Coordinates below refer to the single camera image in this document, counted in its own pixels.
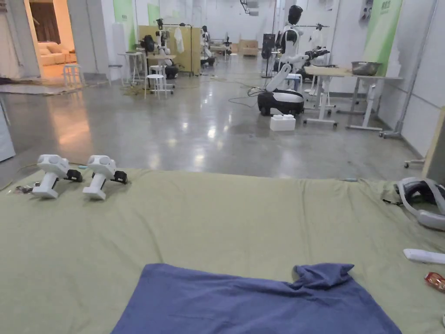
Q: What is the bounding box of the dark blue shirt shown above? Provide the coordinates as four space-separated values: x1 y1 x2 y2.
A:
110 263 403 334

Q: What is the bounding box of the white humanoid robot on wheels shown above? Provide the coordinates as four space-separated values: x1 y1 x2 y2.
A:
257 5 331 117

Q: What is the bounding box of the wooden table with metal bowl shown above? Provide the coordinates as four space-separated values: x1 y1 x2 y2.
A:
303 61 405 131

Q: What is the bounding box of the cardboard carton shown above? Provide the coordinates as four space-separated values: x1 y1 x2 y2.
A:
238 40 259 56

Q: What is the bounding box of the white shirt on rack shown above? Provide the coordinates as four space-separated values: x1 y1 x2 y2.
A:
309 29 323 52

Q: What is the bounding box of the spare white hand-held gripper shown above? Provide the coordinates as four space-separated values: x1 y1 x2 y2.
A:
82 154 129 201
31 154 83 200

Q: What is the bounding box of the white foam block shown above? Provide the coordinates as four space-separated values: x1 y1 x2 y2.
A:
270 114 297 132

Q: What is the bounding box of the white and grey headset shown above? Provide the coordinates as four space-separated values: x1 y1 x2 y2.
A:
394 177 445 231

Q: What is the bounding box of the bed with pale green sheet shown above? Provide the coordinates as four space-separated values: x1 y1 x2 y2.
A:
0 168 445 334

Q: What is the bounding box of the white remote control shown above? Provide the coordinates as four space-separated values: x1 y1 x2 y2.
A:
403 248 445 264

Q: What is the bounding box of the red snack wrapper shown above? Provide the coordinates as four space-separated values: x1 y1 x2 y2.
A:
424 272 445 292

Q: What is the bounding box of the beige sofa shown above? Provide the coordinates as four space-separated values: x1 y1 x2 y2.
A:
37 41 76 67

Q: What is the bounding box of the white folding table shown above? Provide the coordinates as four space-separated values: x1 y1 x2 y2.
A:
117 52 146 87

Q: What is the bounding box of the wooden partition screen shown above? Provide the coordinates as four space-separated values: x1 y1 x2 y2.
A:
138 25 202 77

